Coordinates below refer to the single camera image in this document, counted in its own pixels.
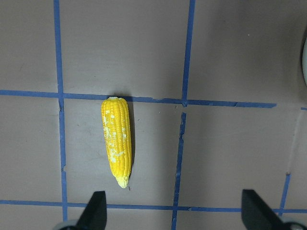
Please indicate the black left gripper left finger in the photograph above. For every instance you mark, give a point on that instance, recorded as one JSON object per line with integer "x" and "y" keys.
{"x": 94, "y": 215}

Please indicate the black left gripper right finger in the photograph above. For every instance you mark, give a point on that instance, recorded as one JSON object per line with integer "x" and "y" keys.
{"x": 257, "y": 215}

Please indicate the yellow corn cob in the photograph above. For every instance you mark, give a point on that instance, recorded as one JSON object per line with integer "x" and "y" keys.
{"x": 116, "y": 126}

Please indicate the pale green steel pot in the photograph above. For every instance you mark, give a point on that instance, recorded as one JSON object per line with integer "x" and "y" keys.
{"x": 304, "y": 61}

